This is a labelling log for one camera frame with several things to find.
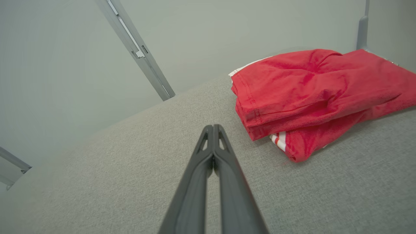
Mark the grey frame bracket left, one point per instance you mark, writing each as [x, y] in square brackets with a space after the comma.
[13, 162]

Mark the red shorts with white stripe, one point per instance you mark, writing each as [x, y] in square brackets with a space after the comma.
[308, 87]

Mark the red and white jersey shirt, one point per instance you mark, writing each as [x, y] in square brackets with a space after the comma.
[308, 146]

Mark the grey fabric sofa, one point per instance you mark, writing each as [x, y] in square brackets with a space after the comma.
[97, 195]

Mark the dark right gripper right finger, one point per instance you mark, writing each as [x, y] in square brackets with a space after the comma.
[235, 195]

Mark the grey metal post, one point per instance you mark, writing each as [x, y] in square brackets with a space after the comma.
[143, 55]
[362, 32]

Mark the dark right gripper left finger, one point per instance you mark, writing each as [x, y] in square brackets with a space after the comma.
[191, 195]

